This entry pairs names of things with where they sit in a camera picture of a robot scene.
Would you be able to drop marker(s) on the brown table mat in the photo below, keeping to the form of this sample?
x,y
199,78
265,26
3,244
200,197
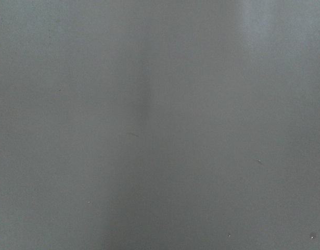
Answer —
x,y
159,124

